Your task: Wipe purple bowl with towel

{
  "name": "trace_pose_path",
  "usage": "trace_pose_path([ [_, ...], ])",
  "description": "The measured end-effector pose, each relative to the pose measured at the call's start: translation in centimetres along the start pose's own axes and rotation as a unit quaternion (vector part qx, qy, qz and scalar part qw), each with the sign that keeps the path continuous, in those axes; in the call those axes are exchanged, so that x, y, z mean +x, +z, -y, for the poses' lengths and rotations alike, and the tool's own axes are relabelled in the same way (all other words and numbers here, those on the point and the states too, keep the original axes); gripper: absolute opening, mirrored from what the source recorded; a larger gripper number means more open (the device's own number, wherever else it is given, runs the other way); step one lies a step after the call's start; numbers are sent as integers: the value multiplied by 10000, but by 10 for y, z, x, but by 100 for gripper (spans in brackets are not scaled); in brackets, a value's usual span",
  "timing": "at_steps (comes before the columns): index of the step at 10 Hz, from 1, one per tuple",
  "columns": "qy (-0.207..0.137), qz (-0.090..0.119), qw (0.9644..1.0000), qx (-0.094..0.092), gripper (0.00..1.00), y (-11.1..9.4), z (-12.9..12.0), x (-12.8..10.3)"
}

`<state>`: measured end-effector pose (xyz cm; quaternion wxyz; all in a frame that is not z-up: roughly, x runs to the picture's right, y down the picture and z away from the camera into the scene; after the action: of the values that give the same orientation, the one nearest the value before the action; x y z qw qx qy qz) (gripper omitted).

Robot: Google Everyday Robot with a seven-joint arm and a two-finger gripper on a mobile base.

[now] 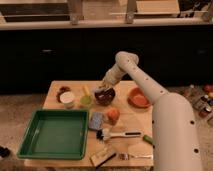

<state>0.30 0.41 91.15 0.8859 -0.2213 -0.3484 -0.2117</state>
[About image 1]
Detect orange fruit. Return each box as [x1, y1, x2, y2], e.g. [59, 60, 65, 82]
[107, 108, 120, 125]

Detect purple bowl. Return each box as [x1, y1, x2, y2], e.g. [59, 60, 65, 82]
[94, 88, 116, 106]

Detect blue grey sponge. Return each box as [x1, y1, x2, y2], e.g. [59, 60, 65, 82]
[89, 112, 103, 131]

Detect clear plastic bottle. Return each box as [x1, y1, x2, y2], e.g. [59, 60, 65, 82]
[183, 85, 194, 98]

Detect bottles on floor right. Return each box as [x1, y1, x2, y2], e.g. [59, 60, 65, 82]
[193, 84, 213, 118]

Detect green marker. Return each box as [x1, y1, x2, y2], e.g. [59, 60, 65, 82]
[143, 135, 154, 145]

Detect wooden block scraper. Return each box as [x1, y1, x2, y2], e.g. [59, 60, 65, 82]
[90, 147, 116, 168]

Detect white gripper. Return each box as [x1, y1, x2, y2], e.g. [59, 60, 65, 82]
[102, 70, 121, 88]

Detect black object on floor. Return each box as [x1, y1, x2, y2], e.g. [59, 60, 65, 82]
[0, 146, 11, 158]

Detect green plastic tray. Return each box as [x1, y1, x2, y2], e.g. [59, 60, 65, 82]
[17, 109, 89, 160]

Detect silver fork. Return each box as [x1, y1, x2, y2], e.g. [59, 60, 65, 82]
[118, 153, 153, 160]

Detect white cup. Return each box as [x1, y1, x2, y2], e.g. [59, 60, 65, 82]
[60, 91, 75, 108]

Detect orange bowl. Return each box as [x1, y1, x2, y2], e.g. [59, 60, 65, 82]
[128, 87, 150, 108]

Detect wooden table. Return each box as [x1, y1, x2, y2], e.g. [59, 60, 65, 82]
[24, 81, 153, 169]

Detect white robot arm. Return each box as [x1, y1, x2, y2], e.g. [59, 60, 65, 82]
[103, 51, 203, 171]

